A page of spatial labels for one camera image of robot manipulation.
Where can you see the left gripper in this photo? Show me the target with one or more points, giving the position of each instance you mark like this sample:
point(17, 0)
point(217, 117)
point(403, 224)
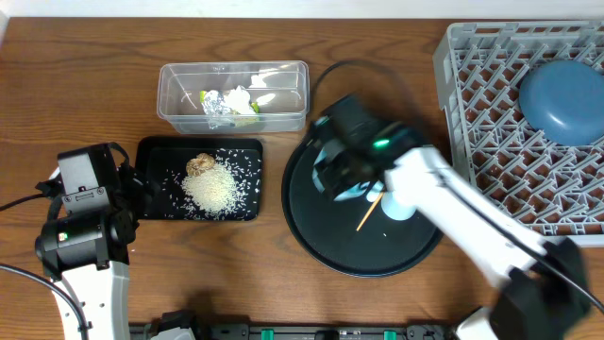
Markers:
point(130, 190)

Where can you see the wooden chopstick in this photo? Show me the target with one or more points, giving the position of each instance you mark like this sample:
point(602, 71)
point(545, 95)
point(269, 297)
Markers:
point(370, 210)

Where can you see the black rectangular tray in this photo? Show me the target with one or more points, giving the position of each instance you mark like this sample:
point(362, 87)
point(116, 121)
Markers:
point(154, 152)

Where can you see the black round tray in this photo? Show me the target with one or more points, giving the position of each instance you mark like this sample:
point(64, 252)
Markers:
point(327, 228)

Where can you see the white rice pile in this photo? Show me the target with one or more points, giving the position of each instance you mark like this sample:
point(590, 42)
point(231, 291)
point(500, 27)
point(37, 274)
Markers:
point(229, 191)

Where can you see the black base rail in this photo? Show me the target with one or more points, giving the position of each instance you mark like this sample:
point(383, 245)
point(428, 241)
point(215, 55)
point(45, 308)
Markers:
point(247, 332)

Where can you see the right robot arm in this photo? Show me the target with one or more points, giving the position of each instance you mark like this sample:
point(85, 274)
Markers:
point(543, 290)

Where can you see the grey dishwasher rack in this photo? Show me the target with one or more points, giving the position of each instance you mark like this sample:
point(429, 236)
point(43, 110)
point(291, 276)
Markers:
point(553, 189)

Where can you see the blue plate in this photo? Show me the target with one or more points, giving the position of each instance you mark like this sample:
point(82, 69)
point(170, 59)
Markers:
point(564, 99)

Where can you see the light blue plastic knife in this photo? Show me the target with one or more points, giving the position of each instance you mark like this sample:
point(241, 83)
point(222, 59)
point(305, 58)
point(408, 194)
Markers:
point(374, 195)

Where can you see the clear plastic bin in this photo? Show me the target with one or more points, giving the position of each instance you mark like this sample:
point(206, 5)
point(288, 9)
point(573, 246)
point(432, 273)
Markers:
point(280, 88)

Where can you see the white tissue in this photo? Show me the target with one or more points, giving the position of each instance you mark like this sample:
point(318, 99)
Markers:
point(239, 100)

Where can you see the brown mushroom food scrap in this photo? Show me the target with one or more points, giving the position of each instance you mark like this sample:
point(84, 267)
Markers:
point(200, 164)

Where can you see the light blue cup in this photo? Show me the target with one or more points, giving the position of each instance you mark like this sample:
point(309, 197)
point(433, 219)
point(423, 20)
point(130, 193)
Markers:
point(394, 209)

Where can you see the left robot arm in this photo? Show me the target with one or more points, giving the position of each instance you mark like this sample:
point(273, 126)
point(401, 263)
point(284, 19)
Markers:
point(83, 245)

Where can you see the yellow snack wrapper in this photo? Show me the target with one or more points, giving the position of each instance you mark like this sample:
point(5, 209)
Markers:
point(220, 115)

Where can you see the light blue bowl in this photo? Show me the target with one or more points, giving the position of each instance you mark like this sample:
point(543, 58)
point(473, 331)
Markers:
point(336, 174)

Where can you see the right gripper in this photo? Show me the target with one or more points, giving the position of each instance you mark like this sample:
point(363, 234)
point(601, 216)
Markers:
point(331, 166)

